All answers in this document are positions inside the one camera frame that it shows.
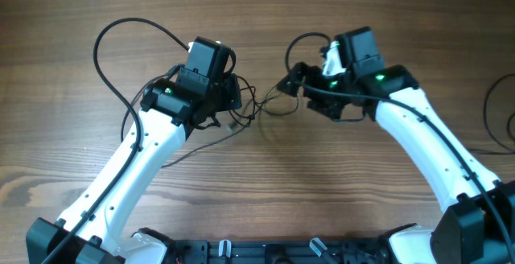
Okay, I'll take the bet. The black usb cable bundle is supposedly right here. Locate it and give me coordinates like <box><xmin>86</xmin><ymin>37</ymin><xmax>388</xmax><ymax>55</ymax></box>
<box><xmin>120</xmin><ymin>73</ymin><xmax>301</xmax><ymax>169</ymax></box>

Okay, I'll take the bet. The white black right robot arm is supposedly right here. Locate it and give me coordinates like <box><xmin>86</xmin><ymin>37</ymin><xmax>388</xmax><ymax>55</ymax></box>
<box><xmin>278</xmin><ymin>27</ymin><xmax>514</xmax><ymax>263</ymax></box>

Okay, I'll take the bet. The black separated usb cable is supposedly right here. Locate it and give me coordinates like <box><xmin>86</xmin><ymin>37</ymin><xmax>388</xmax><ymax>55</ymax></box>
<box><xmin>468</xmin><ymin>72</ymin><xmax>515</xmax><ymax>155</ymax></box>

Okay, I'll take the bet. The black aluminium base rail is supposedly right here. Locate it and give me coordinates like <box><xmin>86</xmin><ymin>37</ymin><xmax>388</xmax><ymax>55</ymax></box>
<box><xmin>116</xmin><ymin>237</ymin><xmax>391</xmax><ymax>264</ymax></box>

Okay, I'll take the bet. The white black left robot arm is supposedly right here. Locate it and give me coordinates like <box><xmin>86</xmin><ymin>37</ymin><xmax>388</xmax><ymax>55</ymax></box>
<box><xmin>26</xmin><ymin>37</ymin><xmax>241</xmax><ymax>263</ymax></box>

